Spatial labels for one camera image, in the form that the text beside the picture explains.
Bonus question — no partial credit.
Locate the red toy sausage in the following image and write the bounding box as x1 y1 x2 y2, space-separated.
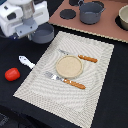
5 68 20 81

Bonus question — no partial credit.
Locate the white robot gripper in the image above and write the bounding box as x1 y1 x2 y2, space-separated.
0 0 49 38

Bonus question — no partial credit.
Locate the grey frying pan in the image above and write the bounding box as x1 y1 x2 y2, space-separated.
32 23 54 44

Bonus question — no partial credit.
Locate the fork with wooden handle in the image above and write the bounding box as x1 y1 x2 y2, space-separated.
44 72 86 89

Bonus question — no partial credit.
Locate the beige woven placemat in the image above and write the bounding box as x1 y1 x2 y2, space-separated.
14 31 114 128

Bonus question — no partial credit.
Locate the dark grey cooking pot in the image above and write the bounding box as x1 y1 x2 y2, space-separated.
78 0 104 24

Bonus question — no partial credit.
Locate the black round stove burner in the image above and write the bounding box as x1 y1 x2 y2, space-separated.
60 9 76 20

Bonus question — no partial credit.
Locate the round beige wooden plate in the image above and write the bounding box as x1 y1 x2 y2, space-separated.
56 55 83 78

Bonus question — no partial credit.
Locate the knife with wooden handle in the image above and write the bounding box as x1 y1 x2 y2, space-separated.
58 49 98 63

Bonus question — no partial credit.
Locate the beige bowl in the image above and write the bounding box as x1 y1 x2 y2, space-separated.
119 5 128 30

